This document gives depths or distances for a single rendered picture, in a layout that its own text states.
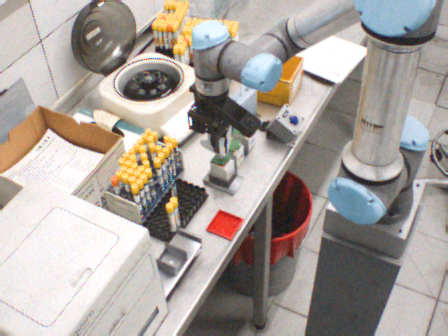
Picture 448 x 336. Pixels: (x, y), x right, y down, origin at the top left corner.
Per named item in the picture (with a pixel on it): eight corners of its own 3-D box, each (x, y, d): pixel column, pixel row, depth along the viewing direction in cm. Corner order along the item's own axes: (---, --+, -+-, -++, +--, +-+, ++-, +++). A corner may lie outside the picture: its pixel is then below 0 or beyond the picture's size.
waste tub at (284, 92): (289, 110, 159) (290, 82, 152) (246, 99, 163) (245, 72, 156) (303, 83, 167) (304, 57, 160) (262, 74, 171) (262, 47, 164)
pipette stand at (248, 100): (241, 137, 152) (240, 110, 144) (220, 128, 155) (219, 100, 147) (261, 118, 157) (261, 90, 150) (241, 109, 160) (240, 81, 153)
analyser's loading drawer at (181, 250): (154, 318, 113) (151, 305, 109) (129, 305, 115) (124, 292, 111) (203, 247, 125) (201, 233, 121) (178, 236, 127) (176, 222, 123)
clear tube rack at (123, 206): (141, 225, 132) (137, 206, 127) (108, 210, 136) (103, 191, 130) (185, 169, 144) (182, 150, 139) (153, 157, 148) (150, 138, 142)
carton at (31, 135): (76, 245, 128) (60, 204, 117) (-6, 203, 138) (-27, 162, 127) (134, 177, 143) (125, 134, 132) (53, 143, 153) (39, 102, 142)
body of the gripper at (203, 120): (204, 112, 132) (201, 72, 124) (236, 123, 129) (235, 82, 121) (188, 132, 128) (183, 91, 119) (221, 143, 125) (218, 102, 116)
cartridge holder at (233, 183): (234, 195, 138) (233, 185, 135) (202, 183, 141) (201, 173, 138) (243, 180, 141) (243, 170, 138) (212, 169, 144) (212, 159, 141)
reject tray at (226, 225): (231, 241, 128) (231, 239, 127) (205, 230, 130) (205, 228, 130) (244, 220, 132) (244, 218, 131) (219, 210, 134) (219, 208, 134)
